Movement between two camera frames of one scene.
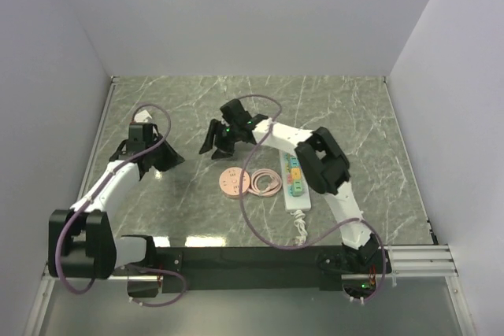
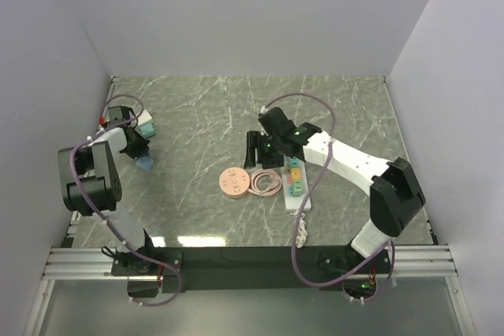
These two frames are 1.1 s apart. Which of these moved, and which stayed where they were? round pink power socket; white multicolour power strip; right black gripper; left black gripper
Moved: left black gripper; right black gripper
Stayed: white multicolour power strip; round pink power socket
